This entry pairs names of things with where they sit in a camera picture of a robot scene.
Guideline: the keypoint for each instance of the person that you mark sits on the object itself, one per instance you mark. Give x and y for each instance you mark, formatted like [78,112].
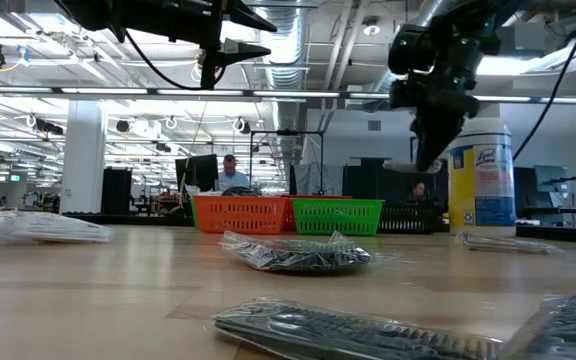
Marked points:
[231,177]
[418,192]

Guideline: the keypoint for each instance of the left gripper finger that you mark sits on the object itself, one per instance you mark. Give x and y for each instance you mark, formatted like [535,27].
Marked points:
[243,54]
[250,19]

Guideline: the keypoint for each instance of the black plastic basket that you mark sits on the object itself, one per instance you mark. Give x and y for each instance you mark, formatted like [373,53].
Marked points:
[408,220]

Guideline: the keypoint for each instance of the orange plastic basket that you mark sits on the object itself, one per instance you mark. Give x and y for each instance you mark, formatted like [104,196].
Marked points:
[240,215]

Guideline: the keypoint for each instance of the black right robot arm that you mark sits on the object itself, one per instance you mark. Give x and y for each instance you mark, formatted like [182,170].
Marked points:
[493,10]

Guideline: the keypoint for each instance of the black cabinet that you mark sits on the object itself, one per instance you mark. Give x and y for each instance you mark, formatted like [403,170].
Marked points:
[116,190]

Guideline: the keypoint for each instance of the grey background monitor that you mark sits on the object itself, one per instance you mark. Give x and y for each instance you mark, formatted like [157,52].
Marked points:
[548,182]

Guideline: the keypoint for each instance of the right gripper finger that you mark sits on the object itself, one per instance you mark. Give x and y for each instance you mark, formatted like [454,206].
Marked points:
[457,127]
[427,147]

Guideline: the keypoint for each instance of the Lysol wipes canister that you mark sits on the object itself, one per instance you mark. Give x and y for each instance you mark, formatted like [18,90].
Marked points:
[488,185]

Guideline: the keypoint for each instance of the black background monitor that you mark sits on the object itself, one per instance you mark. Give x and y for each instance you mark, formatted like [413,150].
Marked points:
[198,172]

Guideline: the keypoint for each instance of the bagged black round hairbrush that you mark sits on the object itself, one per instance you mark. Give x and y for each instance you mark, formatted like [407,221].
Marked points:
[298,255]
[240,191]

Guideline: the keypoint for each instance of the black background rig frame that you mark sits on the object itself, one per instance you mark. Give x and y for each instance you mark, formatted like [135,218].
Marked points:
[288,132]

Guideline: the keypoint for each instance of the bagged black comb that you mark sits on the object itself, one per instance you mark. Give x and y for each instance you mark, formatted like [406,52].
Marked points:
[348,332]
[568,325]

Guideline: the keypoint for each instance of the white building column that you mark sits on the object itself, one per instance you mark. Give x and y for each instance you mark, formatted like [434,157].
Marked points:
[83,155]

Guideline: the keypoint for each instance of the black partition panel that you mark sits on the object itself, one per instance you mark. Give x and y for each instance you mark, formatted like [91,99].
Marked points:
[383,182]

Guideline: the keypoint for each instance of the green plastic basket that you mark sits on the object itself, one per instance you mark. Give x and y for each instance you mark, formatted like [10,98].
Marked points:
[193,215]
[338,217]

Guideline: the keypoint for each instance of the long light strip bar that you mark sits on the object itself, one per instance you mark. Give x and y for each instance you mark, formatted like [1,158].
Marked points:
[288,94]

